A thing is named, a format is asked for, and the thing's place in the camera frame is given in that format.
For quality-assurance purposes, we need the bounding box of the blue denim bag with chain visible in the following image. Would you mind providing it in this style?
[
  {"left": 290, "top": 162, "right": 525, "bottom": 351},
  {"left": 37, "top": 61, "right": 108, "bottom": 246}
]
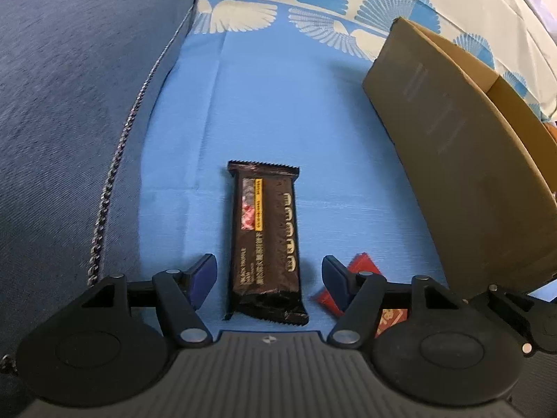
[{"left": 0, "top": 0, "right": 203, "bottom": 384}]

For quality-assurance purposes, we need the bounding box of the cardboard box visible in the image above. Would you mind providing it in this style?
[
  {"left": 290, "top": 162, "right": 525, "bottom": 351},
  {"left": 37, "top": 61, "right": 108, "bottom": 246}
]
[{"left": 362, "top": 16, "right": 557, "bottom": 303}]

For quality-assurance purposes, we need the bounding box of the red packet with yellow print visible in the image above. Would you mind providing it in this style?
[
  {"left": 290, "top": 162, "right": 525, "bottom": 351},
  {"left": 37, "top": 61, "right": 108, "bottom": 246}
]
[{"left": 375, "top": 308, "right": 410, "bottom": 338}]

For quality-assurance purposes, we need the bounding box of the blue white fan-print cloth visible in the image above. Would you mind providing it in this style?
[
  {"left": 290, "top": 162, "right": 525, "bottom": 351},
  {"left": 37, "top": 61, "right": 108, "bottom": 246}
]
[{"left": 126, "top": 0, "right": 557, "bottom": 310}]

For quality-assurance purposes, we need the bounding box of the light blue sheet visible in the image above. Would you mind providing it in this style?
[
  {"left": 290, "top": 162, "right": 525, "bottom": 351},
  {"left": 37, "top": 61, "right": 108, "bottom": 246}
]
[{"left": 500, "top": 0, "right": 557, "bottom": 40}]

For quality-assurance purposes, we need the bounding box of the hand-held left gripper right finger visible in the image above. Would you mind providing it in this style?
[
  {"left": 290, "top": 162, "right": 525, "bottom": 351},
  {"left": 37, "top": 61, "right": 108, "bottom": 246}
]
[{"left": 322, "top": 256, "right": 471, "bottom": 348}]

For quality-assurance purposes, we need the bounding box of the dark brown snack bar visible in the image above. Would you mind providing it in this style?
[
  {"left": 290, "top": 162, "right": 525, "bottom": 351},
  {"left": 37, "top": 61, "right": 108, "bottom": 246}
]
[{"left": 223, "top": 160, "right": 311, "bottom": 326}]

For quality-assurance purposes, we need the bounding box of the metal chain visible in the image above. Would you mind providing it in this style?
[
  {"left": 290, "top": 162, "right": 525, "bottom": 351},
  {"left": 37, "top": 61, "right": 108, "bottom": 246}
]
[{"left": 0, "top": 4, "right": 194, "bottom": 373}]

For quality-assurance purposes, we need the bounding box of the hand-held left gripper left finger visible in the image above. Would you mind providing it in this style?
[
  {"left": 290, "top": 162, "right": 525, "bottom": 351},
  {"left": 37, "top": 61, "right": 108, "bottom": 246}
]
[{"left": 80, "top": 253, "right": 217, "bottom": 346}]

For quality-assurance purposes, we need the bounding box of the red snack packet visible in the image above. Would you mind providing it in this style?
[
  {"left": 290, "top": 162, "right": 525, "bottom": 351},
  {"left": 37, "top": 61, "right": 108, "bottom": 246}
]
[{"left": 313, "top": 253, "right": 384, "bottom": 315}]

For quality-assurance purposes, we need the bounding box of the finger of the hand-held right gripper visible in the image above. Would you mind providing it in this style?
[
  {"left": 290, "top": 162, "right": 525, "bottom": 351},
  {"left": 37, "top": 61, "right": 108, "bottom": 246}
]
[{"left": 468, "top": 284, "right": 557, "bottom": 358}]

